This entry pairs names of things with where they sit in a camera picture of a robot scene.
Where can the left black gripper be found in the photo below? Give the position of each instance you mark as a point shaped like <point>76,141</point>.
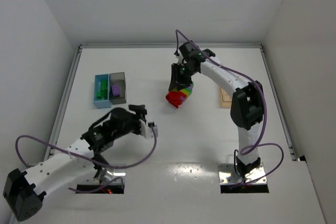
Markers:
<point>138,118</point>

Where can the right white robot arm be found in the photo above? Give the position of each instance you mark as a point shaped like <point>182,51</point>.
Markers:
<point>246,110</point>

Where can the wooden tan bin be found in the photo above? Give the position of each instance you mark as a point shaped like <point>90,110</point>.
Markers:
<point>225,99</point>

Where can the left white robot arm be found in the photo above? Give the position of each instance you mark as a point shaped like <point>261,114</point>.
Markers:
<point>25,191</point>

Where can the multicolour lego tower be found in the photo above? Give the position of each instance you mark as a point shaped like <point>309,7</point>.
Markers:
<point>185,93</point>

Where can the aluminium frame rail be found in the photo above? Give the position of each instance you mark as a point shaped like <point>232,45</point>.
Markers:
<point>180,182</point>

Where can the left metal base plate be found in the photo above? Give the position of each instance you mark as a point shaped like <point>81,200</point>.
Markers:
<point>112,176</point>

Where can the blue plastic bin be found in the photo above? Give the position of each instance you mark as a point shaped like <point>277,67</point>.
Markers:
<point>101,104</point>

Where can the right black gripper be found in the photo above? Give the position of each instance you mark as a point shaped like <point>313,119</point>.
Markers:
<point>177,78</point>

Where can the purple rounded lego brick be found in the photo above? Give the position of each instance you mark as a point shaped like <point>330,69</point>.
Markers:
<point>115,90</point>

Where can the dark smoky plastic bin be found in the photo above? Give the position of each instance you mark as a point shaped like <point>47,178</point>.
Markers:
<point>119,79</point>

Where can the red rounded lego brick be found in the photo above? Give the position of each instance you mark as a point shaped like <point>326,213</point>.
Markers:
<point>175,98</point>

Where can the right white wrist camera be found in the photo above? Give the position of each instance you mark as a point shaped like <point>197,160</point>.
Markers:
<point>179,57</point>

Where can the green square lego brick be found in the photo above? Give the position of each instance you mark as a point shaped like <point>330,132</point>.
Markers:
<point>104,85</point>

